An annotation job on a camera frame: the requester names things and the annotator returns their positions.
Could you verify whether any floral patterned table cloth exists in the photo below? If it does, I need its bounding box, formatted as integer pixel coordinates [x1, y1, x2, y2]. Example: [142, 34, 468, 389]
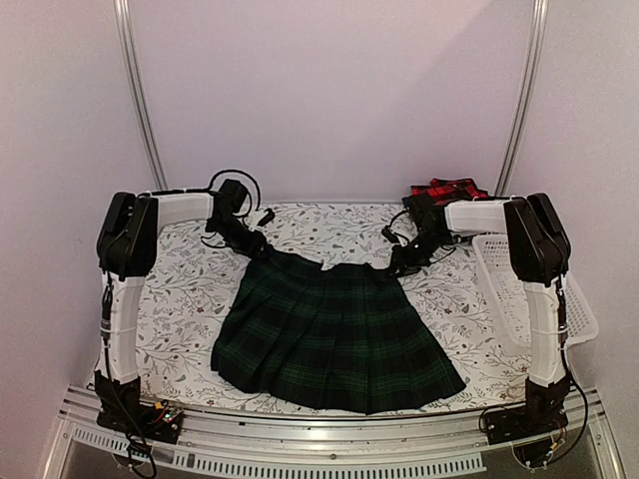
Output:
[136, 204, 530, 416]

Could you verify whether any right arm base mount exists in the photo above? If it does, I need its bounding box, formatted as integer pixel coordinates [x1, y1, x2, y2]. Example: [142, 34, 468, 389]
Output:
[478, 376, 571, 469]

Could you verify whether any white plastic laundry basket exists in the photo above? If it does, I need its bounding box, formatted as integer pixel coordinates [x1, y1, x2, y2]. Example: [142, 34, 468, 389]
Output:
[471, 235, 599, 355]

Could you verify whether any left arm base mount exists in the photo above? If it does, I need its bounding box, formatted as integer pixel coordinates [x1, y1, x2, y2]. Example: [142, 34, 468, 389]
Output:
[94, 371, 184, 444]

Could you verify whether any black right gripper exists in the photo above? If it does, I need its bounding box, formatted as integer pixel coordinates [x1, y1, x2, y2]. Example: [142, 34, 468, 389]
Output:
[387, 230, 451, 279]

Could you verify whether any aluminium front rail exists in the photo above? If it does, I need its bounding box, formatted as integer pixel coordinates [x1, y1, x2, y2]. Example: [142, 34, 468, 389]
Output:
[42, 384, 633, 478]

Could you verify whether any right aluminium frame post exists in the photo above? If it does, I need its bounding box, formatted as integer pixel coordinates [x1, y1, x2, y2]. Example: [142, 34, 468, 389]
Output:
[494, 0, 549, 197]

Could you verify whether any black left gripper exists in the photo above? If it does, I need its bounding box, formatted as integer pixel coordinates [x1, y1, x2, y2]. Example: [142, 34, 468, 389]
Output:
[209, 216, 272, 260]

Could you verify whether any red black plaid shirt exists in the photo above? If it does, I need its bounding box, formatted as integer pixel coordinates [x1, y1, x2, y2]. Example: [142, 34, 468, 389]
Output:
[410, 178, 491, 204]

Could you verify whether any dark green plaid garment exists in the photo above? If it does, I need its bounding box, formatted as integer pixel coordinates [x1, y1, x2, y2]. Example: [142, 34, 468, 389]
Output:
[211, 249, 465, 415]

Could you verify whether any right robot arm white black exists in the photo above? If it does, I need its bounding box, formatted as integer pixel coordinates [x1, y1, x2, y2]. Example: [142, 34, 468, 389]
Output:
[389, 193, 572, 435]

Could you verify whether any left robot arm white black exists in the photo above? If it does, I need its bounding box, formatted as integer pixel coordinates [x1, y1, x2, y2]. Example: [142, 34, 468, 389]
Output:
[95, 169, 268, 390]

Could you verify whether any aluminium frame post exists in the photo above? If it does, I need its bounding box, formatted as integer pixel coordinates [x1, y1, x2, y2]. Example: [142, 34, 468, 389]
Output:
[494, 0, 549, 197]
[113, 0, 168, 190]

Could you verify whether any left aluminium frame post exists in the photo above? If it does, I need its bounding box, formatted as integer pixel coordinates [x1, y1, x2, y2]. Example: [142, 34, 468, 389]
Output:
[113, 0, 168, 190]

